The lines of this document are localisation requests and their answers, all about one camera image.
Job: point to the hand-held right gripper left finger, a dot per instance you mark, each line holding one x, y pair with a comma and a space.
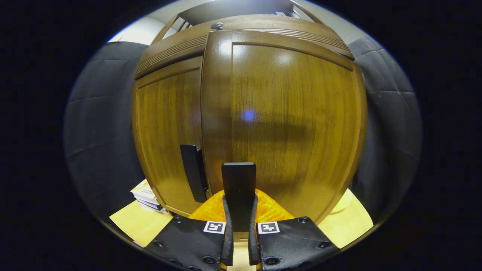
227, 241

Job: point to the blue cover book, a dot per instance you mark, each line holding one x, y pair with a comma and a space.
152, 206

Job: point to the white book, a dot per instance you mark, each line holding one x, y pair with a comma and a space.
145, 192

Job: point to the wooden shoe cabinet door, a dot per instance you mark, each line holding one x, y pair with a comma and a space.
165, 120
293, 113

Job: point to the wooden drawer with black knob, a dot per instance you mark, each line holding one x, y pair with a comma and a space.
169, 52

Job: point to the wooden double-door shoe cabinet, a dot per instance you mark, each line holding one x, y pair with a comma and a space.
241, 9

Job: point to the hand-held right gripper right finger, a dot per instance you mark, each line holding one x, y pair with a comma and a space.
253, 244

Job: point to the pale yellow object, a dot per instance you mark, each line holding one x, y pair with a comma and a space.
347, 201

